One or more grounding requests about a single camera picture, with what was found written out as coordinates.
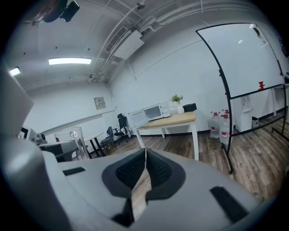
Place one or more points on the white microwave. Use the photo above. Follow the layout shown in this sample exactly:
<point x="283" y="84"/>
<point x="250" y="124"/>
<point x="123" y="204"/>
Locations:
<point x="158" y="111"/>

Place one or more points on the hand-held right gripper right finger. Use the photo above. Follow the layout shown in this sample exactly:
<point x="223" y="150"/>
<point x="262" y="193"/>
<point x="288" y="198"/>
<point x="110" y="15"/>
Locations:
<point x="194" y="203"/>

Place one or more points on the white water dispenser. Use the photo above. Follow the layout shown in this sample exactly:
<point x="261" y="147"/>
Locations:
<point x="243" y="119"/>

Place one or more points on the long ceiling light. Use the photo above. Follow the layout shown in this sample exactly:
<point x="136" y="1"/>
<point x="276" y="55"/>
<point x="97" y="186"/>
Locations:
<point x="70" y="61"/>

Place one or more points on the grey wall electrical panel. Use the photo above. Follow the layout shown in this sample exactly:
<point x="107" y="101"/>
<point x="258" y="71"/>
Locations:
<point x="99" y="103"/>

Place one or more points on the white vase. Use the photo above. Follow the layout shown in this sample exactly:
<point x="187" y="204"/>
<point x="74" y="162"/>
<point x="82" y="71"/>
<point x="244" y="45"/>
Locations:
<point x="180" y="109"/>

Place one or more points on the white ceiling air conditioner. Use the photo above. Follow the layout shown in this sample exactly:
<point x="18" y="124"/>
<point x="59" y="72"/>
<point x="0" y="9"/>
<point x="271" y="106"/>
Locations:
<point x="128" y="45"/>

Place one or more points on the clear glass cup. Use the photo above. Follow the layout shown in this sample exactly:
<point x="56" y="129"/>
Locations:
<point x="75" y="144"/>

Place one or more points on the black head camera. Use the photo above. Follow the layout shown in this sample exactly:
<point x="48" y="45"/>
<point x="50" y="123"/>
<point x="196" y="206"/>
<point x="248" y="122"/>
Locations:
<point x="70" y="10"/>

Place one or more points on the whiteboard on black stand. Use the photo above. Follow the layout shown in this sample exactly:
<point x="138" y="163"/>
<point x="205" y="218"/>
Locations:
<point x="237" y="56"/>

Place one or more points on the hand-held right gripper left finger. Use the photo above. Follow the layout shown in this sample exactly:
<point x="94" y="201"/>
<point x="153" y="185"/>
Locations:
<point x="90" y="189"/>

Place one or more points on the small ceiling light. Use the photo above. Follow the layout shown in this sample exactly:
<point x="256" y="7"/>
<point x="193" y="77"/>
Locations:
<point x="14" y="71"/>

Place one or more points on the blue chair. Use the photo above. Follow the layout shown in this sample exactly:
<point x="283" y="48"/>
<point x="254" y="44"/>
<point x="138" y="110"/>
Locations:
<point x="109" y="135"/>

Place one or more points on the black box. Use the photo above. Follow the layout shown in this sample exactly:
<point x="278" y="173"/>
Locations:
<point x="189" y="107"/>

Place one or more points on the round white table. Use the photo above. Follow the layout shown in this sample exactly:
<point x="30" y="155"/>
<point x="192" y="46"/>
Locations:
<point x="96" y="136"/>

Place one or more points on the clear water jug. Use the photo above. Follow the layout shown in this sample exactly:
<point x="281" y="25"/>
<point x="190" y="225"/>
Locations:
<point x="225" y="111"/>
<point x="225" y="132"/>
<point x="215" y="126"/>

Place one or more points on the small grey trash bin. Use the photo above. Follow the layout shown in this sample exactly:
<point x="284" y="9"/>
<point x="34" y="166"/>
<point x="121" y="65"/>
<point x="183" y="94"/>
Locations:
<point x="255" y="122"/>

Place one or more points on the red whiteboard eraser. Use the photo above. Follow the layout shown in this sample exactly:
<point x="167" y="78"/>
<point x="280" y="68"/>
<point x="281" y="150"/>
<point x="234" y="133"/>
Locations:
<point x="261" y="85"/>

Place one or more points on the wooden table with white legs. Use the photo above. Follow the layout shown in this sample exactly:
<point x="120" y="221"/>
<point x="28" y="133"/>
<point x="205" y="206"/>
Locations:
<point x="173" y="119"/>

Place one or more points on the black office chair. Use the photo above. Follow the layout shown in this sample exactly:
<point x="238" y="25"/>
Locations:
<point x="122" y="123"/>

